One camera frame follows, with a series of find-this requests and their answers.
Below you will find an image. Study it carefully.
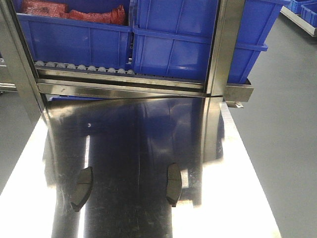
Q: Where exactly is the grey brake pad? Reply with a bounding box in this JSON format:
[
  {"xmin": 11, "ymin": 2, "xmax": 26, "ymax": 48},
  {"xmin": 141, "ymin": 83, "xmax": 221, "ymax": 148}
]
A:
[
  {"xmin": 166, "ymin": 163, "xmax": 182, "ymax": 207},
  {"xmin": 70, "ymin": 167, "xmax": 94, "ymax": 212}
]

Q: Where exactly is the right blue plastic bin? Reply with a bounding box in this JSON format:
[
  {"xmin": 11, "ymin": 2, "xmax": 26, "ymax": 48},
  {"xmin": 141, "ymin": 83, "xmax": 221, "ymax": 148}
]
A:
[{"xmin": 132, "ymin": 0, "xmax": 288, "ymax": 84}]

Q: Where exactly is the blue plastic bin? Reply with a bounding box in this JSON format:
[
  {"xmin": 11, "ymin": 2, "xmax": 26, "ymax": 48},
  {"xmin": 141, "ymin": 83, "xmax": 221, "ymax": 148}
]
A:
[
  {"xmin": 12, "ymin": 0, "xmax": 132, "ymax": 70},
  {"xmin": 132, "ymin": 0, "xmax": 288, "ymax": 84}
]

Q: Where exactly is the red mesh bag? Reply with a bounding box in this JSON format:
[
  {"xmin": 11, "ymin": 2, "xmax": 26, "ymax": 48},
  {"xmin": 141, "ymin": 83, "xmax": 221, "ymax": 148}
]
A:
[{"xmin": 20, "ymin": 0, "xmax": 126, "ymax": 25}]

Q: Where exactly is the left blue plastic bin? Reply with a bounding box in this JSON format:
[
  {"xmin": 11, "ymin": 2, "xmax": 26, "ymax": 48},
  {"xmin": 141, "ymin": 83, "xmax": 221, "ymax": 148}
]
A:
[{"xmin": 12, "ymin": 0, "xmax": 132, "ymax": 70}]

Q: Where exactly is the shelf rack with bins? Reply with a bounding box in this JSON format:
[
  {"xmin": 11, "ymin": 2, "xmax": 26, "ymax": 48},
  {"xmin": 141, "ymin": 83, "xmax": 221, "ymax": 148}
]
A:
[{"xmin": 280, "ymin": 0, "xmax": 317, "ymax": 37}]

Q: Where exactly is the stainless steel roller rack frame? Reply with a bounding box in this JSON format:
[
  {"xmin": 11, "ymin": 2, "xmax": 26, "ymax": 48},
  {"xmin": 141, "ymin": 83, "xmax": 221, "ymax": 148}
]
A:
[{"xmin": 0, "ymin": 0, "xmax": 253, "ymax": 123}]

